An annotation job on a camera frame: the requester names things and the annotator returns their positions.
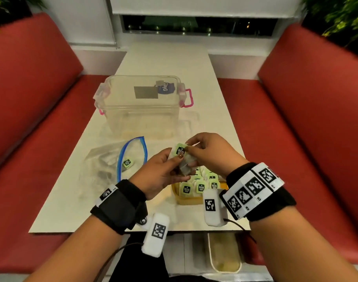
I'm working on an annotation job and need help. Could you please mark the person's right hand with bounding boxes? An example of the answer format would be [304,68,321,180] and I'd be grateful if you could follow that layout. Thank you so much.
[184,132,250,180]

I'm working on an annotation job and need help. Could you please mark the person's left hand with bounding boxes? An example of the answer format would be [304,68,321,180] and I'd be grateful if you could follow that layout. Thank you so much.
[129,147,191,201]

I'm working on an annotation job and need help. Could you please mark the clear zip bag blue seal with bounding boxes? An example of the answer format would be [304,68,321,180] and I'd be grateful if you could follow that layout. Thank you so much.
[80,136,149,197]

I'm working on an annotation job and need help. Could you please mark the rows of green-tagged tea bags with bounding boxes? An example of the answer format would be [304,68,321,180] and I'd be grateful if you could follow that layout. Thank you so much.
[179,166,221,199]

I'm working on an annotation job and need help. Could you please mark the yellow tray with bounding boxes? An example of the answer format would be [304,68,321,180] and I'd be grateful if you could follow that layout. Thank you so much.
[171,180,228,206]

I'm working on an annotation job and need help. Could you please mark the person's left forearm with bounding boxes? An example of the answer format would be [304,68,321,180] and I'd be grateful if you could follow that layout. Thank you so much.
[24,215,124,282]

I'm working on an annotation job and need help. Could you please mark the person's black trousers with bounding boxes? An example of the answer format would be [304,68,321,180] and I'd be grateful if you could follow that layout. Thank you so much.
[108,234,218,282]

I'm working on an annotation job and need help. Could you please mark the black left wristband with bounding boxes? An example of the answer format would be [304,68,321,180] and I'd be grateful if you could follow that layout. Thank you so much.
[90,179,149,236]

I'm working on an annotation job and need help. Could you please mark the black wristband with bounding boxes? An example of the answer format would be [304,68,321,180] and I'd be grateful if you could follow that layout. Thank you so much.
[219,162,297,222]
[90,179,149,236]

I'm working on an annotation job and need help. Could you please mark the black right wristband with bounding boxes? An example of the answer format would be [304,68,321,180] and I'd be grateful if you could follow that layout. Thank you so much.
[219,162,297,222]

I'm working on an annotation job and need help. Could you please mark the yellow lid under table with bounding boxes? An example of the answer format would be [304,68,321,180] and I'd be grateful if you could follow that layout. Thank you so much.
[208,231,242,274]

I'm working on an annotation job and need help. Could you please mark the red bench seat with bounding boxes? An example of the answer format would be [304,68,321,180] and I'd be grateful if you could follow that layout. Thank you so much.
[217,23,358,266]
[0,12,109,275]

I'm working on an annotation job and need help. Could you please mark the dark glass window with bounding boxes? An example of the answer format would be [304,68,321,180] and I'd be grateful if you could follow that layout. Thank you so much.
[121,15,278,37]

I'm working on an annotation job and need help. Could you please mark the clear storage box pink handles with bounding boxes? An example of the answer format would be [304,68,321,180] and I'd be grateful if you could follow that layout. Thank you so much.
[93,74,195,138]

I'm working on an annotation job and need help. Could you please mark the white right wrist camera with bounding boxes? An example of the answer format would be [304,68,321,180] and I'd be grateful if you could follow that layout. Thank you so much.
[202,188,229,227]

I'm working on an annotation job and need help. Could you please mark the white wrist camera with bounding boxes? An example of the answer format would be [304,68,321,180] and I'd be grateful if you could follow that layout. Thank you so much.
[202,188,229,227]
[141,213,171,258]

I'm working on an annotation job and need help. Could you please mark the black right camera cable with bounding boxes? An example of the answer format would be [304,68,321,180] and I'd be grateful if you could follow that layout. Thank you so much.
[224,219,257,244]

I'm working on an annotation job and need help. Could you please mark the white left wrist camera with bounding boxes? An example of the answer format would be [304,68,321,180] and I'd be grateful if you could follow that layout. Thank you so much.
[141,213,171,258]

